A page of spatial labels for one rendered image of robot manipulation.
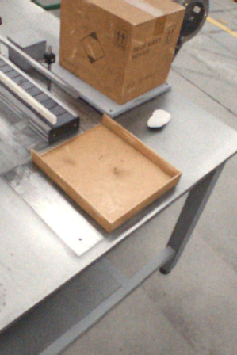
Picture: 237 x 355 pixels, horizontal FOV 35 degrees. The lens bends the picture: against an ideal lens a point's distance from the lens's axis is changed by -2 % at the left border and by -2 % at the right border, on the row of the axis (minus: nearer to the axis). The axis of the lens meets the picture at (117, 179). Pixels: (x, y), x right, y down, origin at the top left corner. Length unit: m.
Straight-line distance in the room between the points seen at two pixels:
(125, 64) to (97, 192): 0.39
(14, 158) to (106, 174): 0.25
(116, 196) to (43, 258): 0.25
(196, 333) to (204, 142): 0.89
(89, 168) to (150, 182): 0.16
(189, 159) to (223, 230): 1.03
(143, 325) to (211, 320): 0.31
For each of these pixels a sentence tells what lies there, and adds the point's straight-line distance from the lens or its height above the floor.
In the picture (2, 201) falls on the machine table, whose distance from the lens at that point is 0.93.
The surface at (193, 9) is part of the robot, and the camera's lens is 1.81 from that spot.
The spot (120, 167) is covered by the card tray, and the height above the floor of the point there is 0.83.
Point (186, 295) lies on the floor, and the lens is 1.81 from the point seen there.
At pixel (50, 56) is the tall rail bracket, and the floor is 0.97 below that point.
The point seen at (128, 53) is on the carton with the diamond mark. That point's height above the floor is 1.03.
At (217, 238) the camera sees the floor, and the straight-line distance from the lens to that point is 2.04.
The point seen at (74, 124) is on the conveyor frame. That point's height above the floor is 0.86.
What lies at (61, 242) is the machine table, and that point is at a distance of 0.86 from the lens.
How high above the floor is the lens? 1.55
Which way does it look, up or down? 47 degrees down
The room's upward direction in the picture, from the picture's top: 11 degrees clockwise
